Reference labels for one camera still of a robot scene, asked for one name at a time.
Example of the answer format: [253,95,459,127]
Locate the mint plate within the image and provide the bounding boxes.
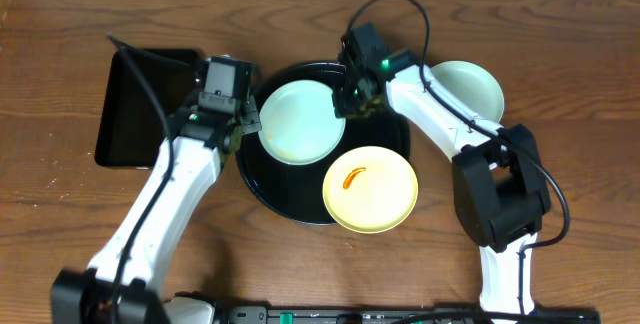
[258,80,346,166]
[431,61,505,123]

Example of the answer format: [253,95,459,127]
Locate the yellow plate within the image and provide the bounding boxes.
[322,146,419,234]

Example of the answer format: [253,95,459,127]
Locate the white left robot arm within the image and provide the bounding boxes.
[50,56,261,323]

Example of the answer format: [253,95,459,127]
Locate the black rectangular water tray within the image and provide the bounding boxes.
[94,48,202,168]

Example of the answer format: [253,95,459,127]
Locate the black round tray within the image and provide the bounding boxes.
[236,62,410,225]

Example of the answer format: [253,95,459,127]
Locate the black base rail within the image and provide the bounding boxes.
[212,306,601,324]

